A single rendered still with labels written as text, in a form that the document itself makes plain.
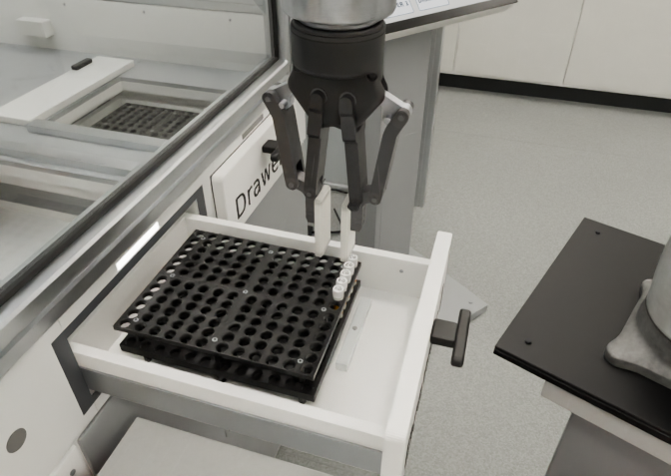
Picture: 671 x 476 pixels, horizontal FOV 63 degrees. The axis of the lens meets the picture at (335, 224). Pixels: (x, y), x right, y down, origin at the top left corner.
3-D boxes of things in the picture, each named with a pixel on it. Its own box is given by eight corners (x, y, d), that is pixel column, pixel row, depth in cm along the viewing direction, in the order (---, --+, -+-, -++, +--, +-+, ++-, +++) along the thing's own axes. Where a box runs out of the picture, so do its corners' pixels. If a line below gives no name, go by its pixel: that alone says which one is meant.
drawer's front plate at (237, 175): (298, 151, 104) (296, 97, 97) (231, 241, 82) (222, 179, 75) (290, 150, 104) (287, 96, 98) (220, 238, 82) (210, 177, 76)
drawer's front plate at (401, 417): (442, 296, 72) (452, 231, 66) (395, 509, 50) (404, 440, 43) (429, 293, 73) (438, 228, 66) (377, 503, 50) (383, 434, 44)
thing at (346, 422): (427, 293, 70) (432, 257, 67) (381, 478, 51) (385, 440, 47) (156, 238, 80) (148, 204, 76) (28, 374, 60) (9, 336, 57)
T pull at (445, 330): (470, 316, 58) (471, 307, 57) (461, 371, 53) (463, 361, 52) (436, 309, 59) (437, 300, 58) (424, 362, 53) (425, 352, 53)
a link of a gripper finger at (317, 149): (326, 96, 45) (309, 91, 45) (312, 205, 52) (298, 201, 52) (339, 78, 48) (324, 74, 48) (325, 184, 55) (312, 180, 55)
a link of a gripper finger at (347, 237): (349, 189, 53) (356, 190, 53) (347, 243, 58) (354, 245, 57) (340, 205, 51) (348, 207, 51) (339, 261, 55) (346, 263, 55)
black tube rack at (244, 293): (359, 300, 69) (361, 261, 65) (315, 417, 56) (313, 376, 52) (203, 266, 74) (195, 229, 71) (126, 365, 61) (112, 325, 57)
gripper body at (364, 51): (401, 7, 44) (392, 113, 50) (304, -2, 46) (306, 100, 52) (379, 35, 39) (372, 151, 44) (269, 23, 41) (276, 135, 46)
